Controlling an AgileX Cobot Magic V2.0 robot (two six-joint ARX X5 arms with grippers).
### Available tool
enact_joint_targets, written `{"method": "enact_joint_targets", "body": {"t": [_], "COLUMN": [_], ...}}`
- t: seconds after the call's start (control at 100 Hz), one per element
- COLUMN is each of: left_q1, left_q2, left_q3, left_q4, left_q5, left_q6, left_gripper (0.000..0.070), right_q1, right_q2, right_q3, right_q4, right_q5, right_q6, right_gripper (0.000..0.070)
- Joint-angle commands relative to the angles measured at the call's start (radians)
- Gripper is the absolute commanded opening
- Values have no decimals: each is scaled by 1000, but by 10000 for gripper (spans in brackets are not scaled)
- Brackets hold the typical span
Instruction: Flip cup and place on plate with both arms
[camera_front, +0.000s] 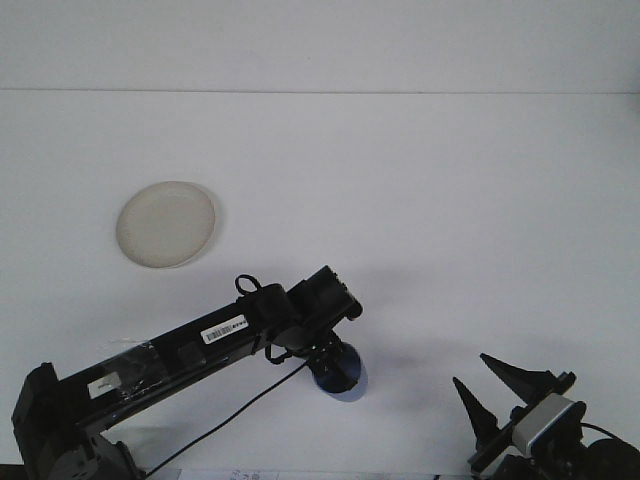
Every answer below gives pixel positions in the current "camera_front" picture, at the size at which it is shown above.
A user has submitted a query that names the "short black cable loop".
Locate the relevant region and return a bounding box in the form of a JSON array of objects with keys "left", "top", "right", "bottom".
[{"left": 233, "top": 273, "right": 265, "bottom": 297}]

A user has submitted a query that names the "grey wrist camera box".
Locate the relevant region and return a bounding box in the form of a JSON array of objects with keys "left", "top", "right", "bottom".
[
  {"left": 309, "top": 265, "right": 365, "bottom": 322},
  {"left": 513, "top": 391, "right": 587, "bottom": 452}
]

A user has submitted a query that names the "pale round plate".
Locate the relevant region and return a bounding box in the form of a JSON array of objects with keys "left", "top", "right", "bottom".
[{"left": 115, "top": 180, "right": 225, "bottom": 271}]

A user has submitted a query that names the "long black arm cable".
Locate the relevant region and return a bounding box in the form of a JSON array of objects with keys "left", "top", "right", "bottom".
[{"left": 143, "top": 343, "right": 309, "bottom": 477}]

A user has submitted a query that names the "pale blue cup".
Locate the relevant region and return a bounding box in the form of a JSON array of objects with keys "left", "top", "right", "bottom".
[{"left": 312, "top": 344, "right": 369, "bottom": 402}]

